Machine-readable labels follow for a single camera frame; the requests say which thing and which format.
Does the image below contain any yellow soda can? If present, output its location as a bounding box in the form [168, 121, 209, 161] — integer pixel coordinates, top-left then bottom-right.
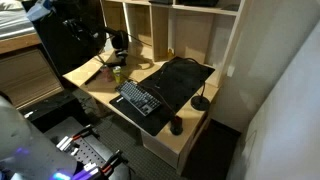
[113, 66, 121, 83]

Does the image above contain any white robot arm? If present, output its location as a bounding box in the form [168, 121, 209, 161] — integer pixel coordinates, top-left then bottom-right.
[0, 97, 77, 180]

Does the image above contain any pink soda can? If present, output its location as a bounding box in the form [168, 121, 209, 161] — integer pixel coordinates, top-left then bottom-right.
[100, 65, 114, 82]

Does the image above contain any large black desk mat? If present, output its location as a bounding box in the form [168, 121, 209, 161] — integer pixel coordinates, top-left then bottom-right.
[110, 57, 215, 136]

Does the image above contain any black mechanical keyboard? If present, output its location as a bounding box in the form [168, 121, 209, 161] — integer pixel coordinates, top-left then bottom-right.
[116, 80, 161, 116]

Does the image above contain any small yellow object on desk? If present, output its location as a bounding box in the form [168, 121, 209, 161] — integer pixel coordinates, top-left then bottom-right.
[167, 49, 174, 59]

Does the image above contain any black computer mouse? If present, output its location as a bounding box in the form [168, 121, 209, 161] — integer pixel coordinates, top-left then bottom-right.
[170, 116, 183, 135]

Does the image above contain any black gooseneck desk lamp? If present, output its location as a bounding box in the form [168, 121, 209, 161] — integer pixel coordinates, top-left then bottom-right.
[154, 57, 211, 112]

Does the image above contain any black over-ear headphones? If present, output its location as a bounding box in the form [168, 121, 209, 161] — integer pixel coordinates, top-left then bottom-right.
[111, 30, 129, 50]

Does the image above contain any wooden desk hutch shelf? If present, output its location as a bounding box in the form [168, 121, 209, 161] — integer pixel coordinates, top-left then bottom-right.
[102, 0, 253, 87]

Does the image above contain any black curved monitor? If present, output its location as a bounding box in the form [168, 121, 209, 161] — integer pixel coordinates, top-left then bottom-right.
[21, 0, 128, 77]

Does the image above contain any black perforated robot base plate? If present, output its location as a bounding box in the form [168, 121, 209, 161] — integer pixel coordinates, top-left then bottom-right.
[45, 117, 134, 180]

